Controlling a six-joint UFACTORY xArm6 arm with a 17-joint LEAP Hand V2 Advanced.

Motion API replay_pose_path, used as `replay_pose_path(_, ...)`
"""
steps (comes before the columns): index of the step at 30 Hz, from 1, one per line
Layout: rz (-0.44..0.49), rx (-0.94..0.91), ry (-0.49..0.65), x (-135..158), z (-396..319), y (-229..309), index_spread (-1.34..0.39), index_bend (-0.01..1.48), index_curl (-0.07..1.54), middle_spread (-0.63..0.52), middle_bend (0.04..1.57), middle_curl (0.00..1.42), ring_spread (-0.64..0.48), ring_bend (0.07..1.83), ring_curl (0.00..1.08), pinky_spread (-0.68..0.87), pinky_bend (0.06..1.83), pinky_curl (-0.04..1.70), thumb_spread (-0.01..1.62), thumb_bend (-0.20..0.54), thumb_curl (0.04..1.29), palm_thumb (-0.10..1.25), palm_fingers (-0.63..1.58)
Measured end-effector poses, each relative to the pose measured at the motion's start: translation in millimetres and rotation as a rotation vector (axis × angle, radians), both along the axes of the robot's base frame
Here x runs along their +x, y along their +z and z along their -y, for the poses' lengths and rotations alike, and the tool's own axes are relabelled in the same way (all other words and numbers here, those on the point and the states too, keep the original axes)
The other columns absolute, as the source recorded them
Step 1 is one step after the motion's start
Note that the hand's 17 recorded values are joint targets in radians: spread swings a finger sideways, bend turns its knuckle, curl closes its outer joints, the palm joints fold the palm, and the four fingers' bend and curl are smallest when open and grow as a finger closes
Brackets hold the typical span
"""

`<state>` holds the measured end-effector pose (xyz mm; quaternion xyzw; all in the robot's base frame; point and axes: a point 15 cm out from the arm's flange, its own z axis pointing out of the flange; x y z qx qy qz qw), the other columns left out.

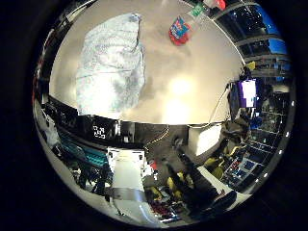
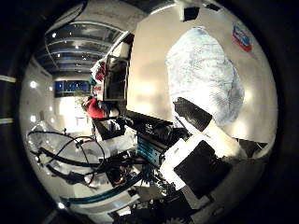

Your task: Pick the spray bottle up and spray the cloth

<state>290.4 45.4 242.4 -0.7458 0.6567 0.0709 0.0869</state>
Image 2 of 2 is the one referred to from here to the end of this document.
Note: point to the white crumpled cloth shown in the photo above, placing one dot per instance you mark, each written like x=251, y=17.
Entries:
x=202, y=74

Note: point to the blue electronics box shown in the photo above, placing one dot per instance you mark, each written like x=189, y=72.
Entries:
x=149, y=151

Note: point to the black flat device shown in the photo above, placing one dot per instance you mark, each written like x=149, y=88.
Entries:
x=146, y=124

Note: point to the person in red top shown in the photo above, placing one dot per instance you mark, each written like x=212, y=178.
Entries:
x=95, y=109

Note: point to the red and white bundle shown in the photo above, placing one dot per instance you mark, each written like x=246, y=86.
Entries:
x=99, y=71

